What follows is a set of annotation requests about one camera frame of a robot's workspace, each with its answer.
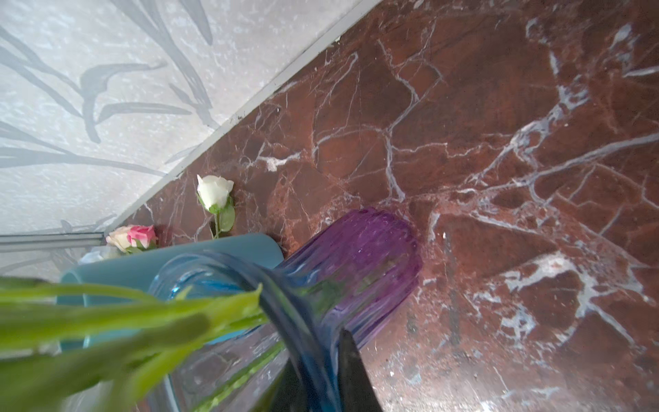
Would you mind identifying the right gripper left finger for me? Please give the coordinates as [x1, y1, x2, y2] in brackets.
[251, 360, 304, 412]

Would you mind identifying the purple blue glass vase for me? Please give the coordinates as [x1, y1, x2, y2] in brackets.
[147, 209, 422, 411]

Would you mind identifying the pink white flower bunch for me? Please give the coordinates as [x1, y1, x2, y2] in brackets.
[78, 225, 159, 264]

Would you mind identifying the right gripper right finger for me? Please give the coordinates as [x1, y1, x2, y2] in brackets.
[337, 330, 383, 412]

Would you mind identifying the teal ceramic cylinder vase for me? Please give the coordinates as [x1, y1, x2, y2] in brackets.
[56, 232, 285, 351]

